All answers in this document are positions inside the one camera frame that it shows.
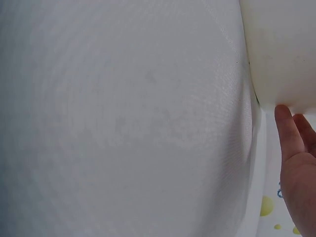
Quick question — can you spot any person's right hand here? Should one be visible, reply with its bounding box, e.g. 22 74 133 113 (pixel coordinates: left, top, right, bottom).
275 104 316 237

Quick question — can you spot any white plastic container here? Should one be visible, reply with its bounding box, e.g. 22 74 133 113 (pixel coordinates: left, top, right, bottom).
239 0 316 117

